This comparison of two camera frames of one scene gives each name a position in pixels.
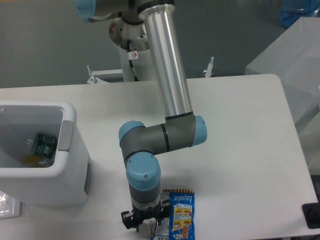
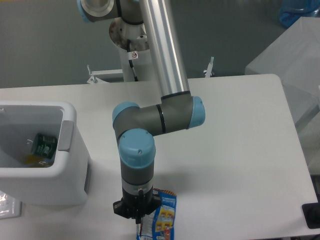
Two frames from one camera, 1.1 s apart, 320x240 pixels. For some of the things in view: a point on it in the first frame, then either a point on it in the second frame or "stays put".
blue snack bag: [182, 220] → [159, 225]
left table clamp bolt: [93, 79] stays put
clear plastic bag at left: [10, 207] stays put
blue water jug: [291, 11] stays put
